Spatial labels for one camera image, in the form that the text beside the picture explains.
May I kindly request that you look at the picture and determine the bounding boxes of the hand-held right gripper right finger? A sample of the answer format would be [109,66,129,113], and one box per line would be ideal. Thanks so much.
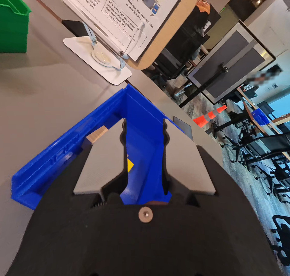
[162,119,216,195]

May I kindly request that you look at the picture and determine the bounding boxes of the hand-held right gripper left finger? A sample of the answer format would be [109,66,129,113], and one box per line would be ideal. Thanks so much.
[73,119,128,195]

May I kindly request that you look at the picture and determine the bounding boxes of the blue plastic bin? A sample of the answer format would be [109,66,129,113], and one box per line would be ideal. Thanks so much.
[11,84,194,210]

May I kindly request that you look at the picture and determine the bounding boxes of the large wooden cube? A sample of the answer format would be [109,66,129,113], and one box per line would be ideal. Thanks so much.
[86,125,108,144]

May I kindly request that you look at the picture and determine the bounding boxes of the green plastic bin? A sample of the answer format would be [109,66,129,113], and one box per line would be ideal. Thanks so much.
[0,0,32,53]

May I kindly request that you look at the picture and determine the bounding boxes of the orange traffic cone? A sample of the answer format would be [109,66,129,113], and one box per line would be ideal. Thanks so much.
[193,105,227,128]

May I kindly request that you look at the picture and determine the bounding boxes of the black rolling chairs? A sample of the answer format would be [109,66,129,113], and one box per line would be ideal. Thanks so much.
[221,120,290,205]

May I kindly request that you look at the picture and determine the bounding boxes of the small blue bin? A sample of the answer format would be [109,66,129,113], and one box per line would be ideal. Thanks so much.
[251,108,270,126]

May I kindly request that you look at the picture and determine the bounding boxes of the grey folding tables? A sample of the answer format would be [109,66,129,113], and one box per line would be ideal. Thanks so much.
[179,20,276,108]

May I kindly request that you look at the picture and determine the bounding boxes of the white stand base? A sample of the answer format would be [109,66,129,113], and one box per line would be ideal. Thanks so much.
[63,36,132,86]

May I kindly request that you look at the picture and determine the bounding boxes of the instruction board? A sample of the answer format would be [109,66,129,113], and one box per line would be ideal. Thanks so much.
[49,0,202,70]

